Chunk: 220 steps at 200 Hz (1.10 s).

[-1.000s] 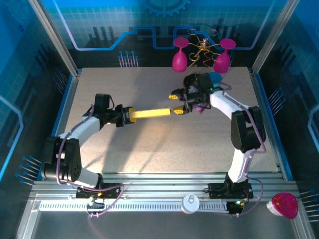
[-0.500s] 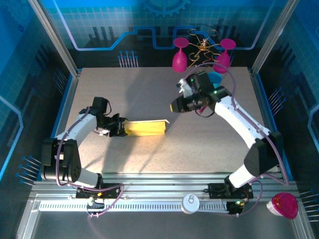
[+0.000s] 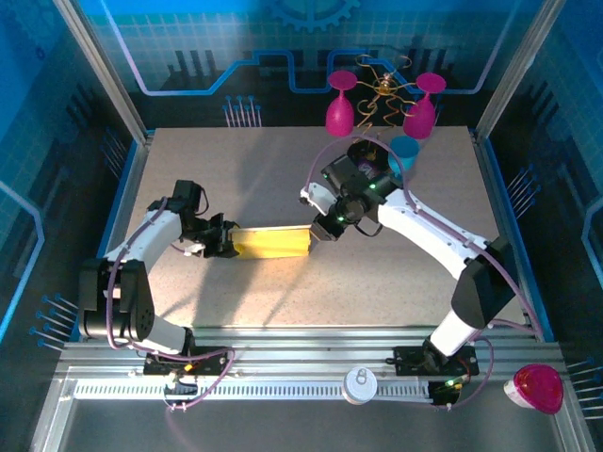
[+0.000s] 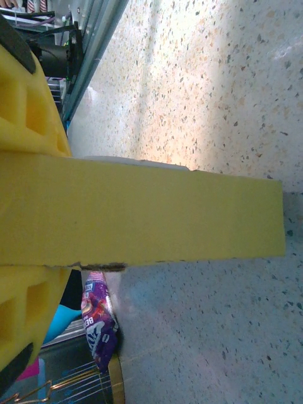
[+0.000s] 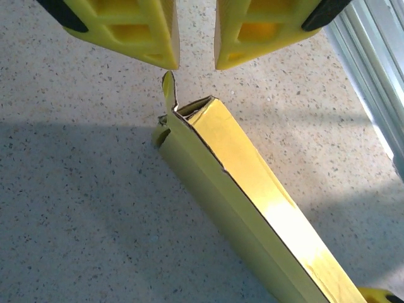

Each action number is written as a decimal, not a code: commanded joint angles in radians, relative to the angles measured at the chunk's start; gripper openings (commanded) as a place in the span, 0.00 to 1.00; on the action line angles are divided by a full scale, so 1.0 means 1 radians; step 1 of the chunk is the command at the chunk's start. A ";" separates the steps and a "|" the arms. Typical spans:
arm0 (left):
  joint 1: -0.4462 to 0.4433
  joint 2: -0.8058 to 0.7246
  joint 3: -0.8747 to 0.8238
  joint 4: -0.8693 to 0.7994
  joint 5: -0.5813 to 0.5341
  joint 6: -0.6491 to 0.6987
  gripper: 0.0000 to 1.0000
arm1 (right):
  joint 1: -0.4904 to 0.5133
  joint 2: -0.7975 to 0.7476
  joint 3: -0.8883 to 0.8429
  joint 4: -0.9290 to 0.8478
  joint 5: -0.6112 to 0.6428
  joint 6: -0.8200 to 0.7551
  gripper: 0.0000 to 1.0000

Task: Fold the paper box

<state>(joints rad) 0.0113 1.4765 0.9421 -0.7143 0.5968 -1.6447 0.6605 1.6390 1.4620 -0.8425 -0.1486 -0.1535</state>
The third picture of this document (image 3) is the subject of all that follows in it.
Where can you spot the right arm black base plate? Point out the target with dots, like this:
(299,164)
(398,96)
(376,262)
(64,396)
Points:
(407,360)

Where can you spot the pink dome lid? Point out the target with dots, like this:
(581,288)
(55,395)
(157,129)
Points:
(537,386)

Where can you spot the aluminium frame post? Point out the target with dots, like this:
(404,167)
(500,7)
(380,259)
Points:
(520,66)
(104,70)

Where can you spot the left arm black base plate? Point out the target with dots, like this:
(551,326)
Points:
(212,355)

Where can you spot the silver tin can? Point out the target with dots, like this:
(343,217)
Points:
(360,385)

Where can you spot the black controller board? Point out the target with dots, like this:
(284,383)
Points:
(184,390)
(445,394)

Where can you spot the yellow white paper box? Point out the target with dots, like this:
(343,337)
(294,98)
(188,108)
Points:
(273,242)

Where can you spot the blue wine glass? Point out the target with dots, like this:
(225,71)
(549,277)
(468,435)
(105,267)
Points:
(405,150)

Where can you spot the aluminium side rail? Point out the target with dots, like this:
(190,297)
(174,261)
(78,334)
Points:
(134,188)
(492,188)

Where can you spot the pink wine glass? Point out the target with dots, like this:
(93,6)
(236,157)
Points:
(339,117)
(419,120)

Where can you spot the aluminium mounting rail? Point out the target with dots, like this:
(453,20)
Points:
(306,350)

